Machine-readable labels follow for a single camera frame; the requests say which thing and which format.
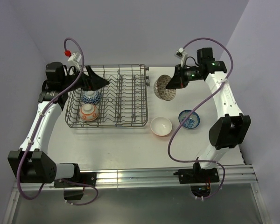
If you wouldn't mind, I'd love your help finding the orange geometric pattern bowl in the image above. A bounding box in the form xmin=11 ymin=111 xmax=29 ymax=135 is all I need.
xmin=82 ymin=90 xmax=101 ymax=105

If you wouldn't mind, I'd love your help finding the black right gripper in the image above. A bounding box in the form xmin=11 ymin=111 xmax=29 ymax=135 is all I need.
xmin=167 ymin=63 xmax=203 ymax=89

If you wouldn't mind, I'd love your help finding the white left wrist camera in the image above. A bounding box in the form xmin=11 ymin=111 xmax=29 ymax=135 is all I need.
xmin=64 ymin=50 xmax=82 ymax=70

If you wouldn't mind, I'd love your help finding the blue floral bowl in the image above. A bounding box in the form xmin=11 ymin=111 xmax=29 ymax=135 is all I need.
xmin=178 ymin=110 xmax=200 ymax=129

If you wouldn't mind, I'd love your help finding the orange floral pattern bowl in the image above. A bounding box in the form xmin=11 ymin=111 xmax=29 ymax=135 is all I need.
xmin=79 ymin=104 xmax=99 ymax=122

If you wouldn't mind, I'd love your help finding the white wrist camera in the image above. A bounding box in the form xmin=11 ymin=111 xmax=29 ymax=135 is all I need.
xmin=64 ymin=50 xmax=82 ymax=70
xmin=175 ymin=48 xmax=188 ymax=67

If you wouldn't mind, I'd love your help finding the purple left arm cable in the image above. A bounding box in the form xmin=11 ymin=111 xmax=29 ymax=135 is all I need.
xmin=17 ymin=37 xmax=99 ymax=206

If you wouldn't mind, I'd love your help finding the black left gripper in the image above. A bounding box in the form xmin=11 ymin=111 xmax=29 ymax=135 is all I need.
xmin=62 ymin=66 xmax=109 ymax=92

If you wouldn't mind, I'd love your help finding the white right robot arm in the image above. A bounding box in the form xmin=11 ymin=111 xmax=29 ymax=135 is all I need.
xmin=166 ymin=48 xmax=251 ymax=182

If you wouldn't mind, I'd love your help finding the grey wire dish rack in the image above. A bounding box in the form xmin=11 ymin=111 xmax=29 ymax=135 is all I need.
xmin=65 ymin=64 xmax=150 ymax=128

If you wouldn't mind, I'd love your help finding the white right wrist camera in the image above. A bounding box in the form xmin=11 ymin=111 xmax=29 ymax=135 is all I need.
xmin=175 ymin=48 xmax=188 ymax=67

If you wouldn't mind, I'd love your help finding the plain white bowl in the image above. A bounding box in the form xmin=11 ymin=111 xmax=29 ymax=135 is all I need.
xmin=150 ymin=117 xmax=172 ymax=137

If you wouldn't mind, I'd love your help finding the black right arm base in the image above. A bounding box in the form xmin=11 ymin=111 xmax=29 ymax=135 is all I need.
xmin=173 ymin=162 xmax=220 ymax=184

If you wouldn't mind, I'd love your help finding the aluminium mounting rail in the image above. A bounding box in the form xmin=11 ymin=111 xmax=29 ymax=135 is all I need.
xmin=46 ymin=164 xmax=259 ymax=190

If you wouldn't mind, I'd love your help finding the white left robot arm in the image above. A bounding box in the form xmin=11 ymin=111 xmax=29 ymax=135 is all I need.
xmin=7 ymin=62 xmax=109 ymax=186

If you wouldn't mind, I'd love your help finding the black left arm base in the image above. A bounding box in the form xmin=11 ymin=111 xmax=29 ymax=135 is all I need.
xmin=54 ymin=172 xmax=97 ymax=188

